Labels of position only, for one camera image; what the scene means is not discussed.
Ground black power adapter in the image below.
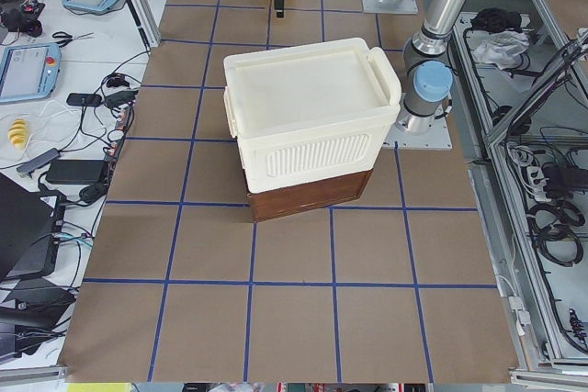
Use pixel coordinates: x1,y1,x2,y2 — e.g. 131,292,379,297
46,159,106,185

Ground blue teach pendant lower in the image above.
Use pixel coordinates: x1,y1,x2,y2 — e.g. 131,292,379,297
1,42,62,104

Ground white plastic storage box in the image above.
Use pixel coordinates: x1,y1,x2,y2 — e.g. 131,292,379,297
223,38,401,194

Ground yellow toy banana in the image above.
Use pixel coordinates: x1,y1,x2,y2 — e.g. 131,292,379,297
7,118,29,150

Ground black handled scissors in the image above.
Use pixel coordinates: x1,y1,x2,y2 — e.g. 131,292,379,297
51,31,95,48

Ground white crumpled cloth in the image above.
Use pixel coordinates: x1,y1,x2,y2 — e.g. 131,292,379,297
472,31,529,70

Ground brown wooden drawer box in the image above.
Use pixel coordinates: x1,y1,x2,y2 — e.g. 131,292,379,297
246,170,373,222

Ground black laptop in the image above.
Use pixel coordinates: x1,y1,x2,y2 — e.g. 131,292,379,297
1,175,65,281

